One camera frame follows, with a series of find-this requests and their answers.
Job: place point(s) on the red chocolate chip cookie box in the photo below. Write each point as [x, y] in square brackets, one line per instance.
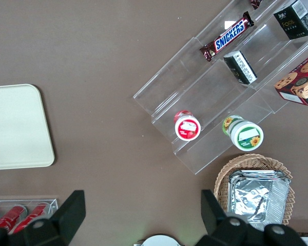
[303, 82]

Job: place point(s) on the green lid sunflower cup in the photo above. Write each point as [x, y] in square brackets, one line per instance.
[247, 135]

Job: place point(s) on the red lid strawberry cup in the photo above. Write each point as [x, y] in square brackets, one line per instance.
[187, 128]

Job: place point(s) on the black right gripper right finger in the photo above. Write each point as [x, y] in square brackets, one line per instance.
[215, 220]

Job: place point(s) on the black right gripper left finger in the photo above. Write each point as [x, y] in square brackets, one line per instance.
[66, 217]

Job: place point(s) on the small black carton box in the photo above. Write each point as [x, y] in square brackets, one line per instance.
[240, 68]
[292, 23]

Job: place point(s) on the light tan wicker basket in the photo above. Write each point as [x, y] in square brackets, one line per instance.
[246, 160]

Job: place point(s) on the aluminium foil tray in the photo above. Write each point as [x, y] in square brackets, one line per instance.
[254, 197]

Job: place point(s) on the clear acrylic bottle rack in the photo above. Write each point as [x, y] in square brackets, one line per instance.
[52, 205]

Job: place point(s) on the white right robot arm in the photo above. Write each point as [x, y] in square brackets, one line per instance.
[159, 241]

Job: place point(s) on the Snickers chocolate bar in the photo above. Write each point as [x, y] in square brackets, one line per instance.
[255, 3]
[229, 37]

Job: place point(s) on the clear acrylic stepped shelf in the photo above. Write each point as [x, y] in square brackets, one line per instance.
[195, 84]

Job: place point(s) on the cream plastic serving tray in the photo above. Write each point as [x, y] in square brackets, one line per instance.
[15, 128]

